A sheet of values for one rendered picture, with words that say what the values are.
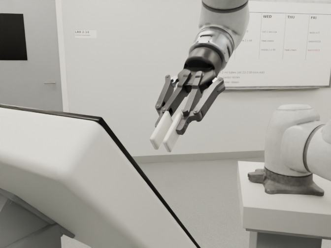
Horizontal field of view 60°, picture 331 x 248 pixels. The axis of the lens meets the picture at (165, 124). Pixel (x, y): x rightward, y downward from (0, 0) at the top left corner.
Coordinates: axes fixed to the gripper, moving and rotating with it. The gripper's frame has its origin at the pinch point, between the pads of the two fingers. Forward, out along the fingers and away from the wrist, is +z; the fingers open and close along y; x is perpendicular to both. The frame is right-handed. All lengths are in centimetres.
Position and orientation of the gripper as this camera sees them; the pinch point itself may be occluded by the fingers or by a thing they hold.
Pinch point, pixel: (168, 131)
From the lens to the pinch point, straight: 52.1
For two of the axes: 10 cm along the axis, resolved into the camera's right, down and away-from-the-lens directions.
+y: 8.6, 1.3, -5.0
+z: -4.1, 7.5, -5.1
